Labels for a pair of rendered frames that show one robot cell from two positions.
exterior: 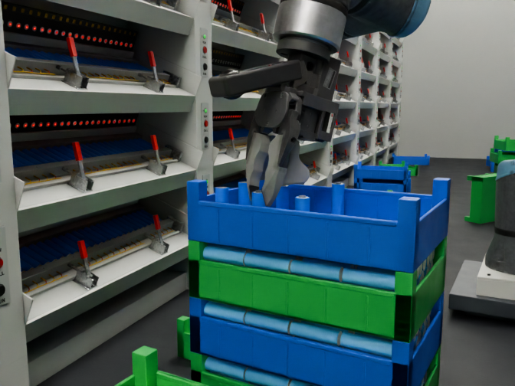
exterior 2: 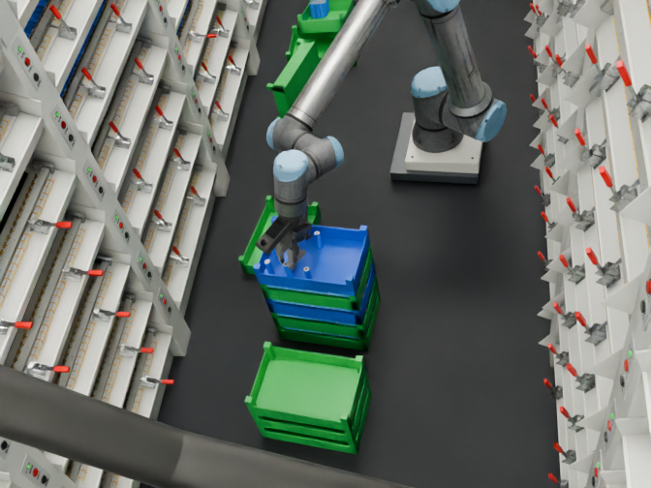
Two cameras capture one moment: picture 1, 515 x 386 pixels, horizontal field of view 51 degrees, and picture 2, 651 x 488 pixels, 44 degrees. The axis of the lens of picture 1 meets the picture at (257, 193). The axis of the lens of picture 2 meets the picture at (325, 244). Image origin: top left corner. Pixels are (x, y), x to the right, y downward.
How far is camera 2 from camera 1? 1.89 m
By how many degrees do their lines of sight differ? 42
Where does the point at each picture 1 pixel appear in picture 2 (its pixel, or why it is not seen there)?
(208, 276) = (271, 293)
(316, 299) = (321, 300)
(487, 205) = not seen: outside the picture
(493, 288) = (415, 166)
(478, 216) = not seen: outside the picture
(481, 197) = not seen: outside the picture
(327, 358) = (329, 314)
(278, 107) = (287, 240)
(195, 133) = (193, 115)
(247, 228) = (286, 282)
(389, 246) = (345, 289)
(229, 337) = (287, 309)
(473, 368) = (402, 235)
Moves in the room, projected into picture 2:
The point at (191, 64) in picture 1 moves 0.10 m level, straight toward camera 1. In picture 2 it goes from (174, 76) to (182, 94)
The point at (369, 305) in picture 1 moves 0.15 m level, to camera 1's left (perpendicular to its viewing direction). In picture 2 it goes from (341, 302) to (293, 318)
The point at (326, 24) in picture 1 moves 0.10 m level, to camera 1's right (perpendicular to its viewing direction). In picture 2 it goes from (299, 210) to (334, 199)
